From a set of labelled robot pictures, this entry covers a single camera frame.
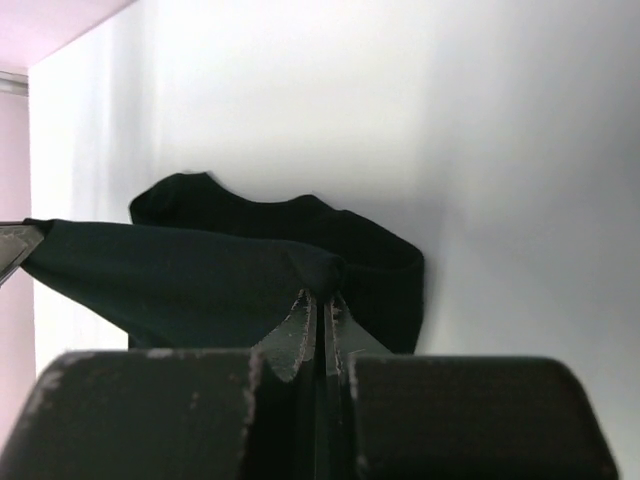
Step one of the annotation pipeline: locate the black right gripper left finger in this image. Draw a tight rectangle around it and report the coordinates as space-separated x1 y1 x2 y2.
4 292 317 479

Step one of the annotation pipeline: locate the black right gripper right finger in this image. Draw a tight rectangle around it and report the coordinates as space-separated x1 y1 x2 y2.
322 297 619 479

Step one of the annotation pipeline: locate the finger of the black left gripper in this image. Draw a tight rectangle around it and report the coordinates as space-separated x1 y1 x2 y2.
0 219 48 286

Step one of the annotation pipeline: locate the black t shirt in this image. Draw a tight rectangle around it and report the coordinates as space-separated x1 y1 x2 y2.
23 173 425 354

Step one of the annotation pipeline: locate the left aluminium corner post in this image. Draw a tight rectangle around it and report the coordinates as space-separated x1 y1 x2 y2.
0 71 29 97

